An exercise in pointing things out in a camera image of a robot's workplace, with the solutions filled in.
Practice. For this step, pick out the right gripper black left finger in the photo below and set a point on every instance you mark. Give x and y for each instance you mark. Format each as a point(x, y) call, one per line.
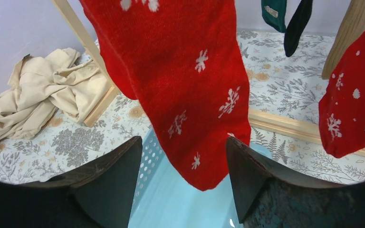
point(98, 194)

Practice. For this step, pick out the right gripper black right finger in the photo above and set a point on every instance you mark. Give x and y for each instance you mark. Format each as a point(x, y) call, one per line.
point(268, 194)

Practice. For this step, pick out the red snowflake sock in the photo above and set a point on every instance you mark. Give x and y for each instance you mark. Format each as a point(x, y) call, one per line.
point(180, 59)

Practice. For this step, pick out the dark green sock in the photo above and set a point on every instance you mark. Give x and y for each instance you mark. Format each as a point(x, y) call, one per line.
point(273, 13)

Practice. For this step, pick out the light blue plastic basket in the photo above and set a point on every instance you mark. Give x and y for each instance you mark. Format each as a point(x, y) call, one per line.
point(163, 199)

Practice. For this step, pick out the red patterned sock pair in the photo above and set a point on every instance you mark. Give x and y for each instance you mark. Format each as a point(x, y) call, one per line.
point(342, 108)

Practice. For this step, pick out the beige crumpled cloth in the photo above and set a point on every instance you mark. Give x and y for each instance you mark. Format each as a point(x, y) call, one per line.
point(39, 86)

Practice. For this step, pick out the black striped sock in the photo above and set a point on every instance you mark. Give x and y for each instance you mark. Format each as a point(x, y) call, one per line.
point(296, 26)

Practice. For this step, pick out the tan brown sock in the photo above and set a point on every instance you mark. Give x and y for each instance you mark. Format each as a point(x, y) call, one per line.
point(350, 29)

